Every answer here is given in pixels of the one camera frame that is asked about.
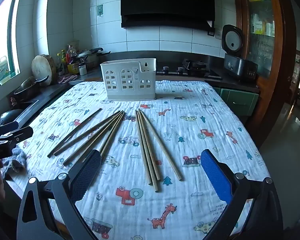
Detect window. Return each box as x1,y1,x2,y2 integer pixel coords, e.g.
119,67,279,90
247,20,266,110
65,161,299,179
0,0,25,90

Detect dark rice cooker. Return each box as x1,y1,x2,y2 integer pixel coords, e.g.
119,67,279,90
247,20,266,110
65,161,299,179
221,24,258,80

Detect black range hood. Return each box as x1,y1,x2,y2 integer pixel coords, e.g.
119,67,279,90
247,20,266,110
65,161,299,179
112,0,227,30

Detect pink rag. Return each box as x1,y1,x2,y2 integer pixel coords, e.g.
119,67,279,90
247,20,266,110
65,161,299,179
57,74,78,84

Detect yellow-label oil bottle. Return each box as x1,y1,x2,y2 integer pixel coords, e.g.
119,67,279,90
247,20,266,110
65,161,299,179
66,45,80,75

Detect round wooden cutting board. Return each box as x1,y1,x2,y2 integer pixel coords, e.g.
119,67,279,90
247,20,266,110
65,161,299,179
31,54,56,87

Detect stacked metal pans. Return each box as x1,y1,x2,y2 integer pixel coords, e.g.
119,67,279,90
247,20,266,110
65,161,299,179
77,47,111,63

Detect black gas stove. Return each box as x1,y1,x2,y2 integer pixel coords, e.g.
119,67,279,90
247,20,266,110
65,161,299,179
156,59,222,79

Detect white plastic jug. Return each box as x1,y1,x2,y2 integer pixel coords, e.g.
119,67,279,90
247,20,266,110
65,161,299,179
0,55,11,84

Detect white animal-print cloth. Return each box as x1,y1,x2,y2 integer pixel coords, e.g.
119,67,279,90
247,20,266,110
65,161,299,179
15,80,270,240

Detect black wok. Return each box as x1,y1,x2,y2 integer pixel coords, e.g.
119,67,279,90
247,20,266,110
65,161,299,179
0,109,23,127

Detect grey rag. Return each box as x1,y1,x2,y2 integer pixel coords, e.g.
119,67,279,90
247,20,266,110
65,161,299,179
2,147,28,173

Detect metal pot with black handle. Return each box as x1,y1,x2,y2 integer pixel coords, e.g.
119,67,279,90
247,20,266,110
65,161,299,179
14,76,49,100

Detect light bamboo chopstick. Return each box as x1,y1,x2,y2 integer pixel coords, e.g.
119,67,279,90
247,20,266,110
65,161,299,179
141,110,183,182
135,109,152,186
139,109,162,182
137,112,159,193

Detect green base cabinet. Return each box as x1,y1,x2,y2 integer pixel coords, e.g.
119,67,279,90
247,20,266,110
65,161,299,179
212,87,260,117

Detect wooden glass-door cabinet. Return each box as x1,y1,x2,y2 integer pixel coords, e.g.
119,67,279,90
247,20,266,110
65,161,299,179
234,0,298,120

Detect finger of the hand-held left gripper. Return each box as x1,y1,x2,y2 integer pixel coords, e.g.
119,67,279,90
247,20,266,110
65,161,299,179
0,121,19,132
0,127,33,145

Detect white plastic utensil holder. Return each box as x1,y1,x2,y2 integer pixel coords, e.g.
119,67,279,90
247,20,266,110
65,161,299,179
100,58,157,100

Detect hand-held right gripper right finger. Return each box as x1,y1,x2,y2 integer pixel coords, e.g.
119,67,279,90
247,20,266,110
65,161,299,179
200,149,283,240

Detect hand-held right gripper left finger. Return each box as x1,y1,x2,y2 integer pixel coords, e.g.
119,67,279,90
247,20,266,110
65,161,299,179
17,149,102,240

